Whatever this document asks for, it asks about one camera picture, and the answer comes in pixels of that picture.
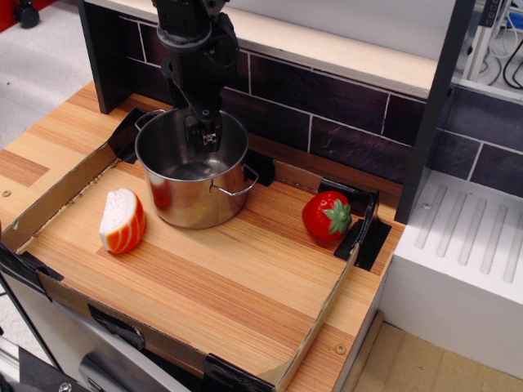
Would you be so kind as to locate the wooden shelf with dark posts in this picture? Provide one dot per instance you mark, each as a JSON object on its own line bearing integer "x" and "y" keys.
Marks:
{"x": 331, "y": 104}

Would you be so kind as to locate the stainless steel pot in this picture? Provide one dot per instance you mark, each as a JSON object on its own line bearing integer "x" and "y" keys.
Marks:
{"x": 189, "y": 190}

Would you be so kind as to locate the white toy sink drainboard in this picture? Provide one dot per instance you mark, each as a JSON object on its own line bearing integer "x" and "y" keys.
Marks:
{"x": 455, "y": 279}

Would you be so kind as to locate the red toy strawberry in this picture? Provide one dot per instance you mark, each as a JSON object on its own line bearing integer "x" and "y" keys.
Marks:
{"x": 327, "y": 215}

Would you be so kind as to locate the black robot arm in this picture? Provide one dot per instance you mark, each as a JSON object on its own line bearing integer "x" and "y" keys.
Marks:
{"x": 192, "y": 23}

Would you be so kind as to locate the cardboard fence with black tape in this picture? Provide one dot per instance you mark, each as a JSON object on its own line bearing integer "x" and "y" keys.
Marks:
{"x": 257, "y": 303}

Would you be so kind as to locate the orange white toy sushi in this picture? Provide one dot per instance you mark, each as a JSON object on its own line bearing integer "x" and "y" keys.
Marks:
{"x": 123, "y": 221}

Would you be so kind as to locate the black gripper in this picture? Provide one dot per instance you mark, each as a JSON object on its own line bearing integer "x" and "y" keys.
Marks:
{"x": 196, "y": 75}

